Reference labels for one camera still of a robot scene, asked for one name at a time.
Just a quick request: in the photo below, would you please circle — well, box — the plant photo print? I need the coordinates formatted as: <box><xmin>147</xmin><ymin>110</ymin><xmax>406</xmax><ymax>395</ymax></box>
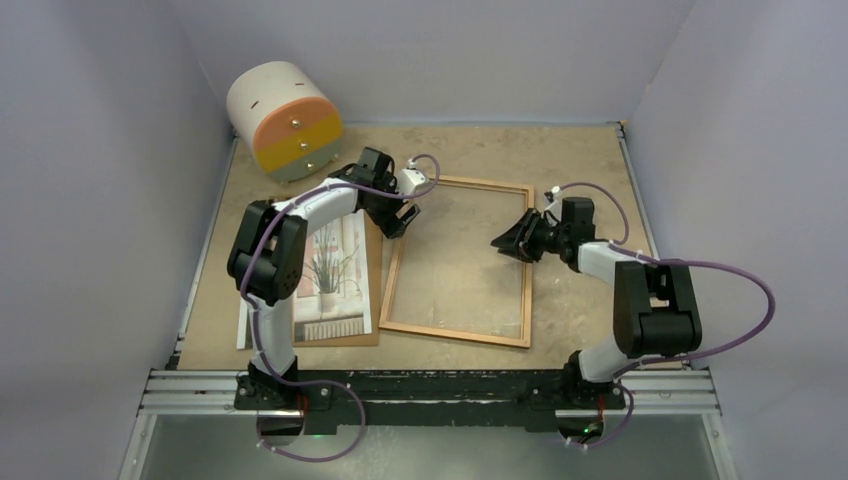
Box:
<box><xmin>227</xmin><ymin>201</ymin><xmax>380</xmax><ymax>347</ymax></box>

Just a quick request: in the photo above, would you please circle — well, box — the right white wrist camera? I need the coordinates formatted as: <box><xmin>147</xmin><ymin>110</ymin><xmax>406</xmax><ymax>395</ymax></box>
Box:
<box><xmin>543</xmin><ymin>185</ymin><xmax>563</xmax><ymax>212</ymax></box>

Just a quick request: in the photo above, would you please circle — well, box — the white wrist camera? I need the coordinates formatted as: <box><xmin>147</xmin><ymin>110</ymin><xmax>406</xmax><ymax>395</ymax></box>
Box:
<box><xmin>395</xmin><ymin>168</ymin><xmax>430</xmax><ymax>197</ymax></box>
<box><xmin>543</xmin><ymin>185</ymin><xmax>563</xmax><ymax>212</ymax></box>

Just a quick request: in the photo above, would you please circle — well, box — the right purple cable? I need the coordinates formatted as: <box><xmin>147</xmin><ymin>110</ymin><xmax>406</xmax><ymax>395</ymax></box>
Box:
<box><xmin>549</xmin><ymin>182</ymin><xmax>776</xmax><ymax>452</ymax></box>

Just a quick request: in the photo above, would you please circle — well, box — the black aluminium mounting rail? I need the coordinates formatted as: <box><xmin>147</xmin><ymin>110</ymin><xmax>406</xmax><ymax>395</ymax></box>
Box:
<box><xmin>139</xmin><ymin>369</ymin><xmax>720</xmax><ymax>435</ymax></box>

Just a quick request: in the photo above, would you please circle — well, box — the round three-drawer cabinet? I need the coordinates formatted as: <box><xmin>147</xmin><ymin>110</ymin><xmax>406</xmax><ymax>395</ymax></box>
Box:
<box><xmin>226</xmin><ymin>61</ymin><xmax>344</xmax><ymax>183</ymax></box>

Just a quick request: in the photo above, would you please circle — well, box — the brown frame backing board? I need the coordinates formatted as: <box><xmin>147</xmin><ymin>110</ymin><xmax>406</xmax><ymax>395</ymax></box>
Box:
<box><xmin>259</xmin><ymin>211</ymin><xmax>382</xmax><ymax>348</ymax></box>

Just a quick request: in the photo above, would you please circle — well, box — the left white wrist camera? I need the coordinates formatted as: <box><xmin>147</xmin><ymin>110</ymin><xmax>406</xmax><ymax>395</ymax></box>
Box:
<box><xmin>395</xmin><ymin>168</ymin><xmax>430</xmax><ymax>197</ymax></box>

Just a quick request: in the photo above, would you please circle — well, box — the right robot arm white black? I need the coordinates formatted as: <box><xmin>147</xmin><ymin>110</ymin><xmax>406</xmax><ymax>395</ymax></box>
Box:
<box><xmin>491</xmin><ymin>197</ymin><xmax>702</xmax><ymax>407</ymax></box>

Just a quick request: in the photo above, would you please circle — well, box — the wooden picture frame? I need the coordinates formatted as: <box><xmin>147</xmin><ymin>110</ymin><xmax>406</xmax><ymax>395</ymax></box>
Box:
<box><xmin>378</xmin><ymin>174</ymin><xmax>536</xmax><ymax>350</ymax></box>

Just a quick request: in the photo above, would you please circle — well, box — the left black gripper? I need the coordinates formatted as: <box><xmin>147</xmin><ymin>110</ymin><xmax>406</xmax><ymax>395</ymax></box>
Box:
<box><xmin>364</xmin><ymin>173</ymin><xmax>418</xmax><ymax>239</ymax></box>

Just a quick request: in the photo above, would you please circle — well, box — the clear glass pane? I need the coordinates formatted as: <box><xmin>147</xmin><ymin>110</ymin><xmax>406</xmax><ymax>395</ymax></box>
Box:
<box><xmin>388</xmin><ymin>184</ymin><xmax>529</xmax><ymax>339</ymax></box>

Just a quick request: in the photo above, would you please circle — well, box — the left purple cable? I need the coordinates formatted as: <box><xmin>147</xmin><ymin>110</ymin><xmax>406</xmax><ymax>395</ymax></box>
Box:
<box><xmin>238</xmin><ymin>154</ymin><xmax>441</xmax><ymax>463</ymax></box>

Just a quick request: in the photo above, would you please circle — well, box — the purple cable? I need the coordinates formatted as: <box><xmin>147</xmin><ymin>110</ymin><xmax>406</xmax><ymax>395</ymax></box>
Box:
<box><xmin>238</xmin><ymin>154</ymin><xmax>441</xmax><ymax>463</ymax></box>
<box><xmin>549</xmin><ymin>182</ymin><xmax>776</xmax><ymax>452</ymax></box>

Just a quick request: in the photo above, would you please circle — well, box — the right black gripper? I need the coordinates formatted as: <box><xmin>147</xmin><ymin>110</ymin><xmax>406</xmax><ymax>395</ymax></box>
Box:
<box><xmin>490</xmin><ymin>208</ymin><xmax>569</xmax><ymax>264</ymax></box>

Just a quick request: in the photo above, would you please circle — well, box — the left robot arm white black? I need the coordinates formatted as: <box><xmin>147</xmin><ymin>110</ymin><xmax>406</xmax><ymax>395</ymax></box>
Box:
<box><xmin>226</xmin><ymin>147</ymin><xmax>438</xmax><ymax>409</ymax></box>

